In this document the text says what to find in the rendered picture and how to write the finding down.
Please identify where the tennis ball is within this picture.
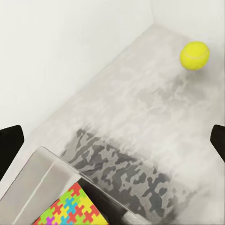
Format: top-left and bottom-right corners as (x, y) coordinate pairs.
(180, 41), (210, 71)

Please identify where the jigsaw puzzle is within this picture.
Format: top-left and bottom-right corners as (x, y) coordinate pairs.
(33, 182), (110, 225)

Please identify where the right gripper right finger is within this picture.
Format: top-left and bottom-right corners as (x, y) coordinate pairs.
(210, 124), (225, 162)

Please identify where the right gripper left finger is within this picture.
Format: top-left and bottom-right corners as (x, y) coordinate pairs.
(0, 125), (25, 181)

